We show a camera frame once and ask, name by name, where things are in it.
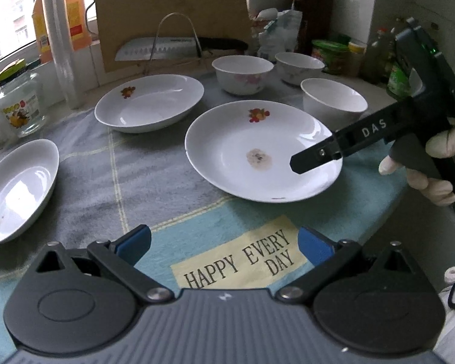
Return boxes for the green label bottle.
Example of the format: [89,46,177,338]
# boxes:
[387,17,414,99]

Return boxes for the grey and blue towel mat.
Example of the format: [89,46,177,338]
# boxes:
[0,66,450,312]

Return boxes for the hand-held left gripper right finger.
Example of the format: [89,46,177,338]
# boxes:
[276,225,416,306]

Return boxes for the yellow lid jar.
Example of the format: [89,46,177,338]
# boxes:
[347,41,368,78]

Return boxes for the plain white bowl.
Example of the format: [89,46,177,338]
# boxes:
[301,78,368,130]

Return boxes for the white bowl with grey flowers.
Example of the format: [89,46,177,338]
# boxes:
[275,52,325,86]

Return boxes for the white fruit print plate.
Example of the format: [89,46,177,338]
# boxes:
[94,75,205,134]
[0,139,60,246]

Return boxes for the dark knife block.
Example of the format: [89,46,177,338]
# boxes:
[296,0,334,52]

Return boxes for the metal wire rack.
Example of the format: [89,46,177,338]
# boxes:
[146,13,213,76]

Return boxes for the white plate with brown stain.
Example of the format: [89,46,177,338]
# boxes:
[184,100,344,203]

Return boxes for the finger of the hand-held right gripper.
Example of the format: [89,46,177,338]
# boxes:
[290,136,344,174]

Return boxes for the green sauce bottle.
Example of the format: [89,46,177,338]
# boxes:
[364,26,393,84]

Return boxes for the kitchen knife with black handle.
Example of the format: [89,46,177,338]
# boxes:
[114,37,249,62]

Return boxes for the cling film roll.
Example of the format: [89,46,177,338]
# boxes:
[40,0,85,110]

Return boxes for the glass jar with green lid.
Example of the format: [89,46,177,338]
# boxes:
[0,59,48,138]

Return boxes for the wooden cutting board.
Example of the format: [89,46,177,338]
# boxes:
[93,0,253,74]

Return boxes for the white bowl with pink flowers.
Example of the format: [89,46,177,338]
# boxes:
[212,55,275,95]

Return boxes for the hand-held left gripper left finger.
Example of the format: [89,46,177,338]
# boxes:
[34,224,175,306]

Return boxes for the orange cooking oil bottle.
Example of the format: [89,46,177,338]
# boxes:
[31,0,88,65]

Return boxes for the person's right hand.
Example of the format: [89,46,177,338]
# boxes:
[378,117,455,208]

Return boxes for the white plastic bag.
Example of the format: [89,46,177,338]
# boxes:
[250,8,304,61]

